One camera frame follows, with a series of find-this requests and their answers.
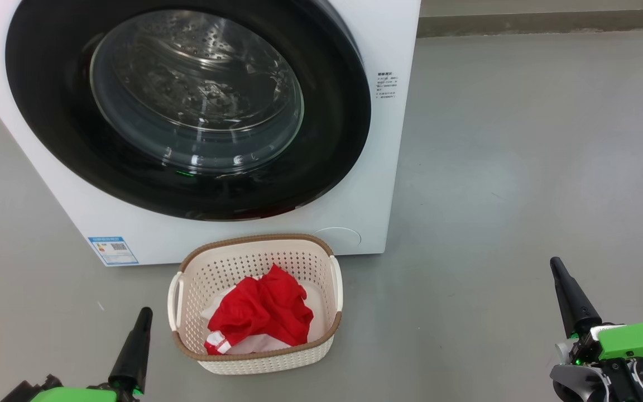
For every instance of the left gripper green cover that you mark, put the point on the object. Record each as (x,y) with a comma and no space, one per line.
(76,395)

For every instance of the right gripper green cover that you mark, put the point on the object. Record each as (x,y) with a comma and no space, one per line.
(639,340)

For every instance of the red garment with white stripes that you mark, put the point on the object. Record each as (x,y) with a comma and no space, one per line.
(238,318)

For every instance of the black round glass washer door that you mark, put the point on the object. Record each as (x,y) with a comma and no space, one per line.
(48,111)

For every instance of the cream perforated laundry basket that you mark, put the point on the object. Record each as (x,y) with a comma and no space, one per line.
(254,363)

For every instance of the white front-load washing machine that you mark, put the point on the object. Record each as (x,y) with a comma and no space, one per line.
(377,167)

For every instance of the blue energy label sticker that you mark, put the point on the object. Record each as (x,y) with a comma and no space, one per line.
(113,251)

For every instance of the round filter cover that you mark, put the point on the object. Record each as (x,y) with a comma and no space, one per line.
(341,239)

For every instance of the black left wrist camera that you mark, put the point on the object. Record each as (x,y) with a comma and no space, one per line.
(28,391)

